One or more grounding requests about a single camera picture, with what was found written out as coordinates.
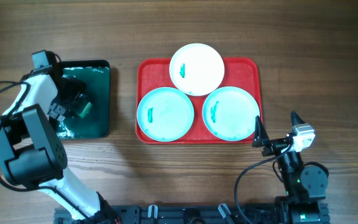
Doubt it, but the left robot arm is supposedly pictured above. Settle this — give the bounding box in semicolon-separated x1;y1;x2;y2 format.
0;68;121;223

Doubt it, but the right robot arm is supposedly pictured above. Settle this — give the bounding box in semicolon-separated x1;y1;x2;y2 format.
249;111;330;223

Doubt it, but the red plastic tray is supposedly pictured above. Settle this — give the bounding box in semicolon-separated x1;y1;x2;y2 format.
136;57;264;144

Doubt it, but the green scrubbing sponge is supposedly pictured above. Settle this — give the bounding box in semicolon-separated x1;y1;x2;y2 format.
75;101;93;118

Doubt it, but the white round plate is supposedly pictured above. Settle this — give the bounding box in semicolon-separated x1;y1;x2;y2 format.
169;43;225;96

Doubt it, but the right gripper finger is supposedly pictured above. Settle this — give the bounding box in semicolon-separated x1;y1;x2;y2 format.
252;116;270;147
291;111;305;126

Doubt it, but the black tray with water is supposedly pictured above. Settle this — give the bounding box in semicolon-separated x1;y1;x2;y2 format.
49;60;111;139

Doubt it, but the light blue plate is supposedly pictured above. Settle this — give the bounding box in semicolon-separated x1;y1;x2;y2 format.
201;86;260;141
136;87;195;142

